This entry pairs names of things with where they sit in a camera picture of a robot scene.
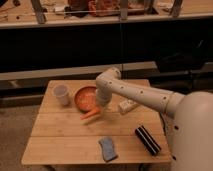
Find orange pepper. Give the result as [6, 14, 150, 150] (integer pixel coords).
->
[80, 107, 101, 120]

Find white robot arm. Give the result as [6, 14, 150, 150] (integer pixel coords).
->
[96, 67, 213, 171]

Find orange ceramic bowl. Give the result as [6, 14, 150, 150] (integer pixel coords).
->
[74, 86, 99, 113]

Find white tube bottle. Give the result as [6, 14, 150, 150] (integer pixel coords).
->
[118, 99, 139, 114]

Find blue sponge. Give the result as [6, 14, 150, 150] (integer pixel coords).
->
[98, 137, 118, 162]

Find wooden table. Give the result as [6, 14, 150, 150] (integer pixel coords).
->
[22, 80, 171, 165]

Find translucent plastic cup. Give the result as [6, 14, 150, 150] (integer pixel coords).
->
[52, 84, 70, 106]

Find black striped box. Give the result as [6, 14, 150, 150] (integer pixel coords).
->
[135, 125, 161, 156]

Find wooden shelf with clutter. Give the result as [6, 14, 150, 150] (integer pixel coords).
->
[0, 0, 213, 29]

